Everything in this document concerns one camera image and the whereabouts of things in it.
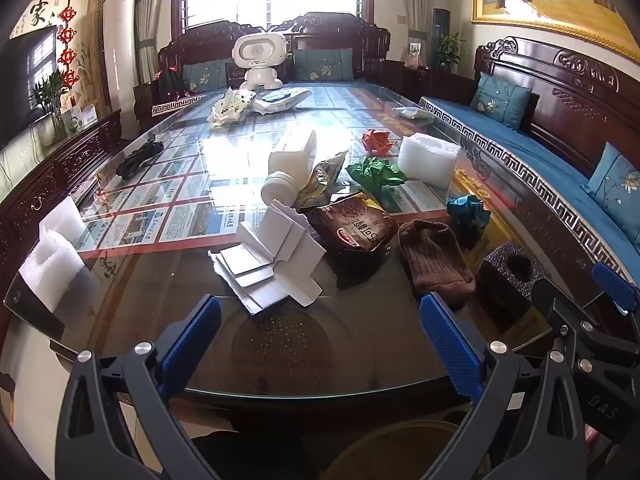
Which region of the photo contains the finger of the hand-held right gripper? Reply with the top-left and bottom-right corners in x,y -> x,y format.
531,277 -> 601,366
591,261 -> 640,356

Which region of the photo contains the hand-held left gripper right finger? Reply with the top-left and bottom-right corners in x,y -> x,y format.
419,292 -> 591,480

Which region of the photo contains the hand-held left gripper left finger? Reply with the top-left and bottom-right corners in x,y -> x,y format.
55,294 -> 223,480

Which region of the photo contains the black foam block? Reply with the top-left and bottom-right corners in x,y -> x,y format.
479,240 -> 551,307

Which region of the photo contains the brown snack packet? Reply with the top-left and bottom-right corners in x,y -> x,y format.
305,191 -> 399,256

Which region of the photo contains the white textured foam block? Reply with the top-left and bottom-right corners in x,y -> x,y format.
397,132 -> 461,188

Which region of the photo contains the gold snack packet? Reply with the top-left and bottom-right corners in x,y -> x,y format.
295,150 -> 349,209

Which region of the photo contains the carved wooden table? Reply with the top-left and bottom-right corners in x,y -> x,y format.
2,80 -> 623,413

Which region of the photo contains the brown sock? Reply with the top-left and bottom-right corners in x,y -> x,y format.
397,220 -> 477,302

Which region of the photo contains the teal flowered cushion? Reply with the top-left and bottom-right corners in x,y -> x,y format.
582,142 -> 640,231
182,58 -> 229,94
292,48 -> 355,82
470,72 -> 532,131

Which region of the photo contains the white folded cardboard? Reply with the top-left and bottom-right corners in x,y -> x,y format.
209,200 -> 326,316

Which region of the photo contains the blue patterned sofa mat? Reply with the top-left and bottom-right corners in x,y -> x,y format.
419,95 -> 640,293

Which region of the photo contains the white foam piece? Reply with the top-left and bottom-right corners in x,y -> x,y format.
17,230 -> 103,312
37,195 -> 90,247

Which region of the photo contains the white plastic bottle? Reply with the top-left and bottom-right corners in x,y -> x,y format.
261,171 -> 303,207
268,130 -> 318,187

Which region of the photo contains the green crumpled paper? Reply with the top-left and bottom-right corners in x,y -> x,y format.
346,156 -> 408,192

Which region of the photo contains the long carved wooden sofa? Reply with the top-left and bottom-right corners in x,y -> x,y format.
419,36 -> 640,331

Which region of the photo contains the carved wooden cabinet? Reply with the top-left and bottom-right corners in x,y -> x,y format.
0,110 -> 124,281

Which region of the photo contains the red crumpled paper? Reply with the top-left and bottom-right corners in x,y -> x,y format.
361,128 -> 399,154

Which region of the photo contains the white crumpled paper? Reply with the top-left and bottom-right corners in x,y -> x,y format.
207,87 -> 258,131

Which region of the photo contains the white plastic wrapper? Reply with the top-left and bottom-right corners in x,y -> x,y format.
392,106 -> 434,121

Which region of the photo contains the small green white box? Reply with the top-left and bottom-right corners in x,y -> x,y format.
65,105 -> 99,134

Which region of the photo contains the white flat package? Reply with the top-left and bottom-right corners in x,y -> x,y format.
252,87 -> 313,113

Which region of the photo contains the green leafy houseplant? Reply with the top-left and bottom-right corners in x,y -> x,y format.
437,32 -> 467,74

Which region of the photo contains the potted bamboo plant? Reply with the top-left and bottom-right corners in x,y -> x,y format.
32,72 -> 72,147

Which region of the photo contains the white robot toy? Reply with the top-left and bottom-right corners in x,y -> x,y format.
231,34 -> 289,92

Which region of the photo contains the dark tower fan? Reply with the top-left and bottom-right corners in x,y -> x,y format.
432,8 -> 452,68

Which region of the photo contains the white standing air conditioner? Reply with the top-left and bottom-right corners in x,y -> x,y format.
102,0 -> 137,112

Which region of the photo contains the black television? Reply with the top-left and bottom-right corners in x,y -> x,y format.
0,25 -> 59,150

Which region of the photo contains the red knot decoration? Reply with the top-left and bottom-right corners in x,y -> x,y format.
57,0 -> 82,89

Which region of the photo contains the short carved wooden sofa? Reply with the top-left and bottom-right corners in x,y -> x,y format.
134,12 -> 392,126

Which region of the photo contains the framed calligraphy picture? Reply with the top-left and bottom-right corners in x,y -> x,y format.
10,0 -> 101,111

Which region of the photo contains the black cable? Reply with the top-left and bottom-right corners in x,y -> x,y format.
115,140 -> 166,179

